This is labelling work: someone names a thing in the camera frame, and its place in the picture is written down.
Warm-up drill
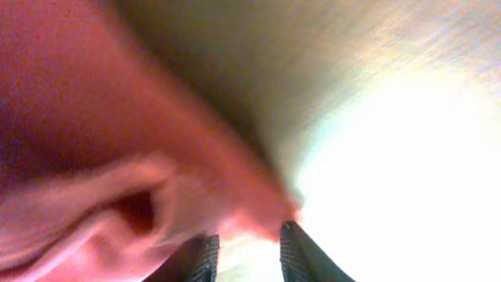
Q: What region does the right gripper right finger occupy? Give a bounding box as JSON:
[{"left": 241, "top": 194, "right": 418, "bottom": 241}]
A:
[{"left": 279, "top": 221, "right": 355, "bottom": 282}]

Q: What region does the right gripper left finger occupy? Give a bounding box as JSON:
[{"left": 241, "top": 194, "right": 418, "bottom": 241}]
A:
[{"left": 144, "top": 234, "right": 220, "bottom": 282}]

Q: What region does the orange printed t-shirt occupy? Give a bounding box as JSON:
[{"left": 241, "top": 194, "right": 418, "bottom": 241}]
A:
[{"left": 1, "top": 1, "right": 295, "bottom": 281}]

